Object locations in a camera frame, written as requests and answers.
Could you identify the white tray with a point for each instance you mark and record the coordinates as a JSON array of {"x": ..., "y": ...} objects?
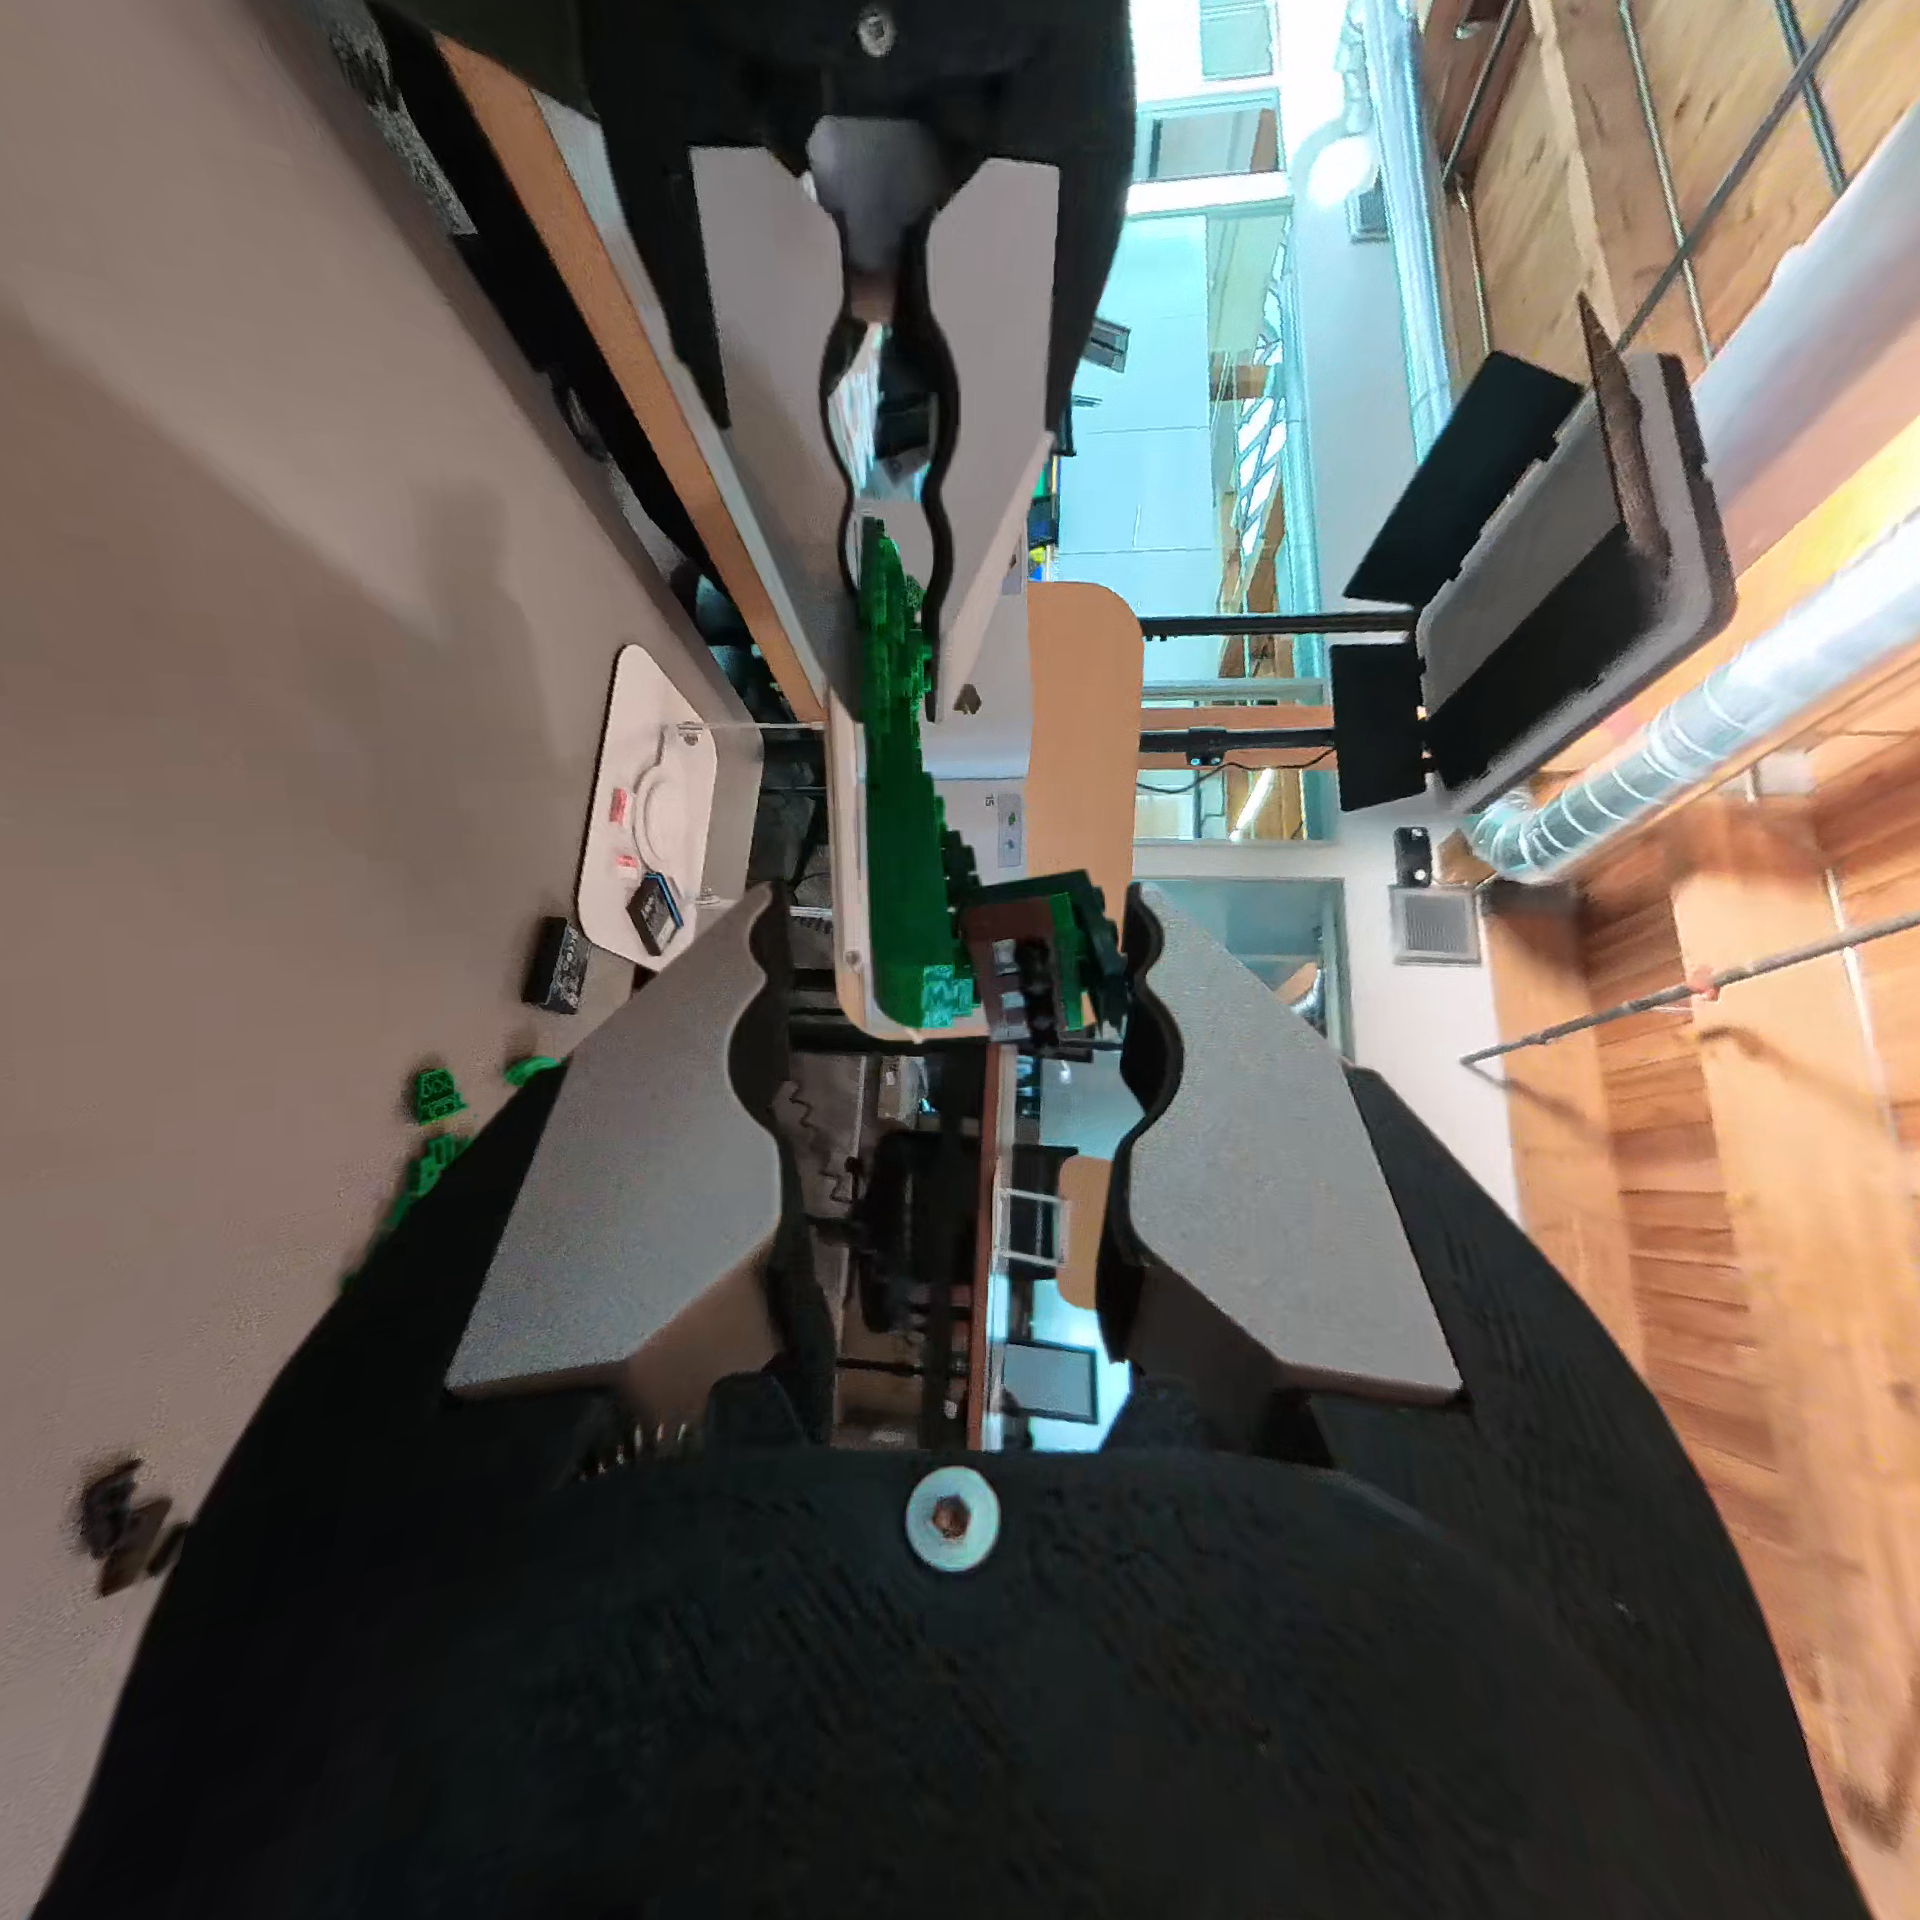
[{"x": 630, "y": 721}]

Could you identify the grey desk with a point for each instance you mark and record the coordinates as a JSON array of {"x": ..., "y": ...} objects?
[{"x": 224, "y": 602}]

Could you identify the black studio light panel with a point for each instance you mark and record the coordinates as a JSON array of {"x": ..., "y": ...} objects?
[{"x": 1560, "y": 602}]

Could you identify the black battery block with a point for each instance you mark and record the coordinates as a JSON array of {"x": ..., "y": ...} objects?
[
  {"x": 658, "y": 915},
  {"x": 554, "y": 966}
]

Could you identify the black office chair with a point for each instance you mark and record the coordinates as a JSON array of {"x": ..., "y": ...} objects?
[{"x": 900, "y": 1231}]

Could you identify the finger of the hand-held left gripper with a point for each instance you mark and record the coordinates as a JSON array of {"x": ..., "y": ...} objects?
[
  {"x": 764, "y": 269},
  {"x": 997, "y": 301}
]

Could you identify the scattered green bricks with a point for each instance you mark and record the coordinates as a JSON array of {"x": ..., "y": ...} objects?
[{"x": 435, "y": 1095}]

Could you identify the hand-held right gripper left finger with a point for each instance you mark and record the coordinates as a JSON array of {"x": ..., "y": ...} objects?
[{"x": 630, "y": 1202}]

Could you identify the large white pipe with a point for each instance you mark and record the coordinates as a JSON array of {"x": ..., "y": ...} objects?
[{"x": 1830, "y": 329}]

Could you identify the grey wall vent grille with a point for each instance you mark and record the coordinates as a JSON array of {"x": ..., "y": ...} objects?
[{"x": 1431, "y": 925}]

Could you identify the small dark brown bricks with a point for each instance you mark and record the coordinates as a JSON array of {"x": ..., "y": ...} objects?
[{"x": 127, "y": 1524}]

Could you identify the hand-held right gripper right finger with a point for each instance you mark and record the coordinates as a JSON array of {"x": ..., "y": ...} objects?
[{"x": 1274, "y": 1202}]

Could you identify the black light stand pole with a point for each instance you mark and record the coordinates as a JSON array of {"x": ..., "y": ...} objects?
[{"x": 1274, "y": 622}]

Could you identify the green brick leaf assembly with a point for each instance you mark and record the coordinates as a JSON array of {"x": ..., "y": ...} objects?
[{"x": 905, "y": 841}]

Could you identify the white round disc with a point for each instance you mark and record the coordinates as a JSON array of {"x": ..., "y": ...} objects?
[{"x": 675, "y": 796}]

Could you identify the silver ventilation duct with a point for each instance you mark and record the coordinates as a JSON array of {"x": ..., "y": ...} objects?
[{"x": 1695, "y": 721}]

